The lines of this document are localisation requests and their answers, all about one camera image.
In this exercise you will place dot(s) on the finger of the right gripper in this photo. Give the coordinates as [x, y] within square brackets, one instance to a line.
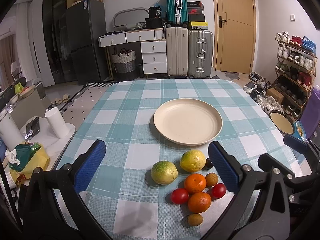
[296, 144]

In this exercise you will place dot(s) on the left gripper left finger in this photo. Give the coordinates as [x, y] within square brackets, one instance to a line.
[53, 207]

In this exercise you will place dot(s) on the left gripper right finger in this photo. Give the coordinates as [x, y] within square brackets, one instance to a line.
[271, 203]

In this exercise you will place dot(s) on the red tomato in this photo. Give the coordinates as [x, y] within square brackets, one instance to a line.
[218, 191]
[179, 196]

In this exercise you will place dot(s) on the brown longan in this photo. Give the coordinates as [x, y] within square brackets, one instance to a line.
[195, 219]
[211, 179]

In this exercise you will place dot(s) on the orange mandarin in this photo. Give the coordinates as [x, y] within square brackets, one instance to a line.
[195, 183]
[199, 202]

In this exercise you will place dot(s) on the green yellow passion fruit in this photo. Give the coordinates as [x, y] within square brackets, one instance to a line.
[164, 172]

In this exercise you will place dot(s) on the purple bag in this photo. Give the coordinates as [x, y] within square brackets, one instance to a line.
[310, 116]

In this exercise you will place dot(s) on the yellow green snack bags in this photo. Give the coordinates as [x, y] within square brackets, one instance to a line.
[23, 159]

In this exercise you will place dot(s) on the white side table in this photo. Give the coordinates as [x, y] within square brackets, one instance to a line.
[52, 144]

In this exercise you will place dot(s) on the white paper roll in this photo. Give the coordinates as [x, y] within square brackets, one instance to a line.
[56, 122]

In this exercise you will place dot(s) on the shoe rack with shoes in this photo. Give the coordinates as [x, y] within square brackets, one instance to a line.
[295, 70]

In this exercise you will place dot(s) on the teal checkered tablecloth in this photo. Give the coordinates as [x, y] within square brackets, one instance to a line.
[122, 196]

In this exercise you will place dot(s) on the dotted floor rug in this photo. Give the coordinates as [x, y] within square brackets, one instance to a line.
[77, 109]

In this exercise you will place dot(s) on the beige slippers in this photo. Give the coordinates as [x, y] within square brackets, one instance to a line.
[64, 99]

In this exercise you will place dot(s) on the cream round plate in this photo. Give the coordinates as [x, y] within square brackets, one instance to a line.
[188, 122]

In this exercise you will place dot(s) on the silver suitcase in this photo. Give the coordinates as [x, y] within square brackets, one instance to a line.
[200, 53]

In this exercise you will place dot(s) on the beige suitcase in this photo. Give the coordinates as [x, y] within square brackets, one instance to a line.
[177, 51]

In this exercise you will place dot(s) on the wooden door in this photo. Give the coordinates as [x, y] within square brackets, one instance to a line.
[235, 32]

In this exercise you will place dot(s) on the woven laundry basket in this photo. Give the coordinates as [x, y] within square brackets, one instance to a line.
[125, 65]

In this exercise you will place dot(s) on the stacked shoe boxes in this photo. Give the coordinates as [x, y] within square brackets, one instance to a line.
[196, 16]

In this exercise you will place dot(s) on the white drawer desk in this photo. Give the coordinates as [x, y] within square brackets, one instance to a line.
[149, 44]

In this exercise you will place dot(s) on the teal suitcase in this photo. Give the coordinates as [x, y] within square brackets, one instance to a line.
[177, 13]

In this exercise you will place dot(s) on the black refrigerator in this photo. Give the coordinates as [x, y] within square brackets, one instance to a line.
[85, 24]

